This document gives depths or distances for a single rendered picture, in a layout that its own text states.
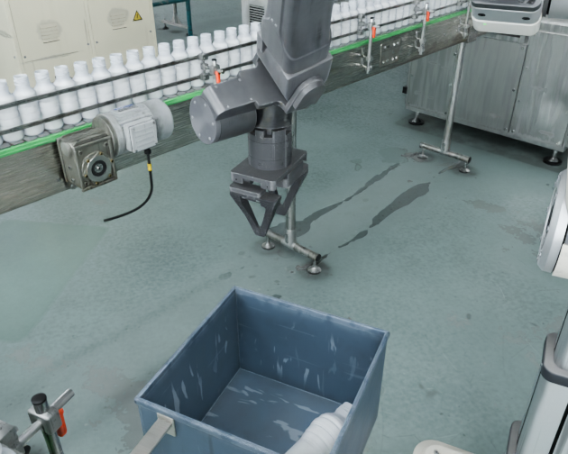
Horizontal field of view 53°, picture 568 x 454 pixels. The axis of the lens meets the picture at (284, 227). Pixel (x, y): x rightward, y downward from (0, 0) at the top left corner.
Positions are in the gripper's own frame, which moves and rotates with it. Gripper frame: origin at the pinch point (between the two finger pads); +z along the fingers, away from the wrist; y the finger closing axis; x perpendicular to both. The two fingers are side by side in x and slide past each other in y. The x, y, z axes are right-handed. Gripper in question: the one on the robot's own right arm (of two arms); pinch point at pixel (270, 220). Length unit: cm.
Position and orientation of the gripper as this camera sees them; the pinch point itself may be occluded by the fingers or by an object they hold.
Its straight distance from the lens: 80.1
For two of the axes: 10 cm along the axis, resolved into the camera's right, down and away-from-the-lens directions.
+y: -4.4, 4.8, -7.6
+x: 9.0, 2.4, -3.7
